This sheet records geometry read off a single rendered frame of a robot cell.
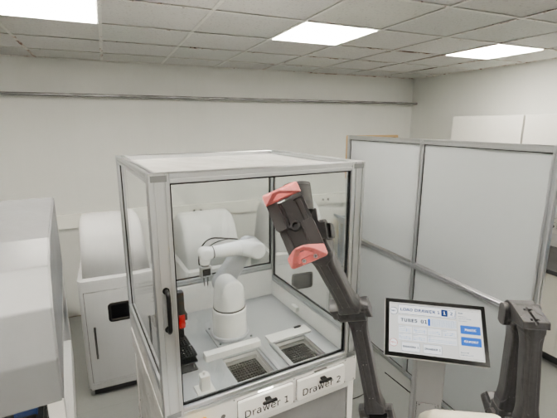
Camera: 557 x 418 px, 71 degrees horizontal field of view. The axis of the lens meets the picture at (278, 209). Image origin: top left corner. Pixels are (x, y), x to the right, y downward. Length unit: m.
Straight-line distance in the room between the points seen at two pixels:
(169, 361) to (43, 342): 0.56
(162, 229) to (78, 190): 3.27
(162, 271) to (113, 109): 3.30
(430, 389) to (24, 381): 1.98
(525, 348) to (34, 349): 1.42
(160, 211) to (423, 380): 1.73
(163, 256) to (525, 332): 1.22
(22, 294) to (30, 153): 3.45
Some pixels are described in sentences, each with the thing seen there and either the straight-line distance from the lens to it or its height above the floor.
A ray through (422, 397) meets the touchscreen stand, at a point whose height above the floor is 0.65.
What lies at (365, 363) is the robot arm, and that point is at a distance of 1.27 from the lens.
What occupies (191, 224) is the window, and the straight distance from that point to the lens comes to 1.56.
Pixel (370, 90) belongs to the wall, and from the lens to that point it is 5.84.
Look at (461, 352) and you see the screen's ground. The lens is 2.35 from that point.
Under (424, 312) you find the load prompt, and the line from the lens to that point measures 2.36.
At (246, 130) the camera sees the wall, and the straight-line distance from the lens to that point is 4.95.
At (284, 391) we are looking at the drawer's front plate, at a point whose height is 0.90.
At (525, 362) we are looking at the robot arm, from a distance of 1.42.
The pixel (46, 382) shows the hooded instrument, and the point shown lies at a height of 1.43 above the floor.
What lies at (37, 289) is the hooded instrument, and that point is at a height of 1.68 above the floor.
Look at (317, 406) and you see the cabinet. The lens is 2.31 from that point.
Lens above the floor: 2.17
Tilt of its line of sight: 12 degrees down
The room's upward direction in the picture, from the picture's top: straight up
